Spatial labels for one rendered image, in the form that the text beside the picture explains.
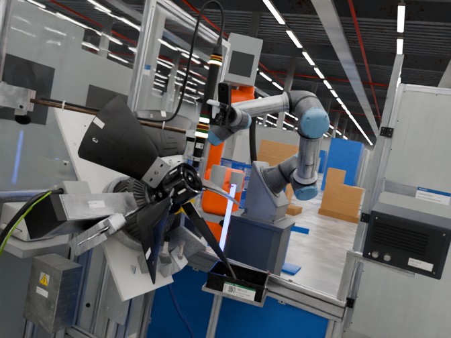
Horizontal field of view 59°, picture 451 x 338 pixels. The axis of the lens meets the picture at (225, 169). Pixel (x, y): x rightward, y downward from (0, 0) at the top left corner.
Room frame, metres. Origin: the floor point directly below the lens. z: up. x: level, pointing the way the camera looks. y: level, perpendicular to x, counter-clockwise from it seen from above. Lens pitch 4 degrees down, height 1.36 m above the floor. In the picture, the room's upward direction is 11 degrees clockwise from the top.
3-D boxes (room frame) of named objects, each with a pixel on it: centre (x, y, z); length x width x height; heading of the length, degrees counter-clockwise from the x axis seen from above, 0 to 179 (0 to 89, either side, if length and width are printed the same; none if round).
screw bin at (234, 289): (1.49, -0.13, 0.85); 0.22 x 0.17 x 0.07; 79
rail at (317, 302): (1.67, -0.15, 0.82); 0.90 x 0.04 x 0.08; 63
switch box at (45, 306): (1.34, 0.51, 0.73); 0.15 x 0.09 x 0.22; 63
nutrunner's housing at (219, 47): (1.39, 0.11, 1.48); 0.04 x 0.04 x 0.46
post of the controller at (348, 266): (1.47, -0.53, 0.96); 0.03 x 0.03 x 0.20; 63
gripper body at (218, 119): (1.49, 0.06, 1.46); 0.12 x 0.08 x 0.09; 153
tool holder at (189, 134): (1.39, 0.12, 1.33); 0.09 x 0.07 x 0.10; 98
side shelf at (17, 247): (1.54, 0.65, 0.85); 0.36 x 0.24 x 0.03; 153
